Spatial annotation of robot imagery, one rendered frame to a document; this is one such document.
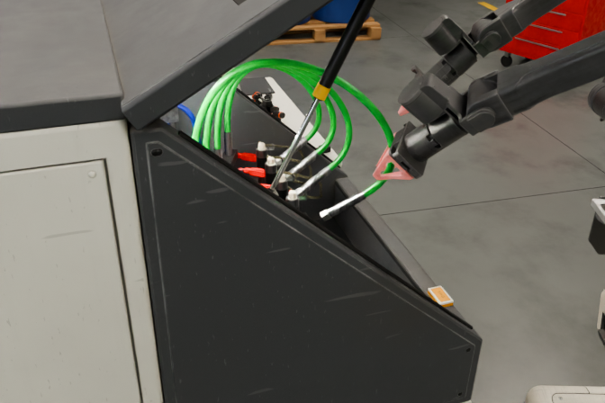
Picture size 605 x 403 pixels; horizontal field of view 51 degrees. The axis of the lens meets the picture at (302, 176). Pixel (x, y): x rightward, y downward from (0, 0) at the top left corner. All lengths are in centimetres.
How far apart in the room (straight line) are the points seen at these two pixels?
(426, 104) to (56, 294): 62
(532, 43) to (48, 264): 500
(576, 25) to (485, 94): 433
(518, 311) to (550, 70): 195
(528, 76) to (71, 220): 69
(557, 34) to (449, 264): 282
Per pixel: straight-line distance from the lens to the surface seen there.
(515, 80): 103
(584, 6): 532
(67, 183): 82
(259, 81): 228
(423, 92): 105
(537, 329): 281
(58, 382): 101
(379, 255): 151
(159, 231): 86
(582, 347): 280
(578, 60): 102
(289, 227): 91
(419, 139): 111
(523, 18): 143
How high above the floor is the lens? 177
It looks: 29 degrees down
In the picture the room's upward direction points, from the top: 1 degrees clockwise
